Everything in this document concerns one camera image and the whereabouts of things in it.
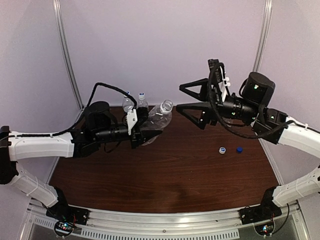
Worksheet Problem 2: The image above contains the blue bottle cap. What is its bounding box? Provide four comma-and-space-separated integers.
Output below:
236, 146, 243, 154

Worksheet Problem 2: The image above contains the right aluminium frame post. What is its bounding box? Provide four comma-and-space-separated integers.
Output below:
250, 0, 274, 72

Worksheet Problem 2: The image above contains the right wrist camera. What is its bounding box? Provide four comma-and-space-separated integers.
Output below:
208, 59, 231, 103

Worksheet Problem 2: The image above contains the right camera cable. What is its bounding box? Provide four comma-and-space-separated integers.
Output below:
207, 62, 320, 140

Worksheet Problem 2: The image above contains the left camera cable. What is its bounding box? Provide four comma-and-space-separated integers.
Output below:
0, 81, 139, 141

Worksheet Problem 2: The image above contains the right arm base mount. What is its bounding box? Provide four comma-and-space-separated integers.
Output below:
238, 205, 282, 238

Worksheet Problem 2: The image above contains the front aluminium rail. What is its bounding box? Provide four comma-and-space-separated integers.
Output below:
17, 199, 310, 240

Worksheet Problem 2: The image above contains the left aluminium frame post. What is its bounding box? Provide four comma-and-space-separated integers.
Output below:
52, 0, 84, 110

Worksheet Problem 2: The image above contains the clear bottle white cap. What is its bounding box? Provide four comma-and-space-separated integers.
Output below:
138, 99, 174, 146

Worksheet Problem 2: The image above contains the aluminium frame post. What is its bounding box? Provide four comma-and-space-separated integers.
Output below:
52, 0, 84, 110
250, 0, 274, 72

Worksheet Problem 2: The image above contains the white Pocari Sweat cap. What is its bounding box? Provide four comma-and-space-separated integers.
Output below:
219, 147, 226, 155

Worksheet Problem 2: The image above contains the clear plastic bottle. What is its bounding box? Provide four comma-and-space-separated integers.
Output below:
137, 92, 149, 113

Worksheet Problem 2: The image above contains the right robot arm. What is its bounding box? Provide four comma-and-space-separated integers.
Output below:
176, 72, 320, 225

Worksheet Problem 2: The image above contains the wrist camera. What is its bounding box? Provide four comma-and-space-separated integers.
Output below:
126, 107, 149, 136
208, 59, 231, 103

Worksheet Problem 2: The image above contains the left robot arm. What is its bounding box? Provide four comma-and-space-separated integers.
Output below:
0, 101, 162, 221

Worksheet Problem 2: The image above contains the camera cable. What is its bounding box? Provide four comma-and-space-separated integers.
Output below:
0, 81, 139, 141
207, 62, 320, 140

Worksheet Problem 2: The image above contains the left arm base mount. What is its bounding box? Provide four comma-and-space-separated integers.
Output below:
42, 201, 90, 239

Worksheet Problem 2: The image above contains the Pepsi label plastic bottle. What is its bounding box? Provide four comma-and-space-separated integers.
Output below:
122, 95, 134, 114

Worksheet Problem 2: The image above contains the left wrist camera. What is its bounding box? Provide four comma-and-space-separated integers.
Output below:
126, 107, 149, 136

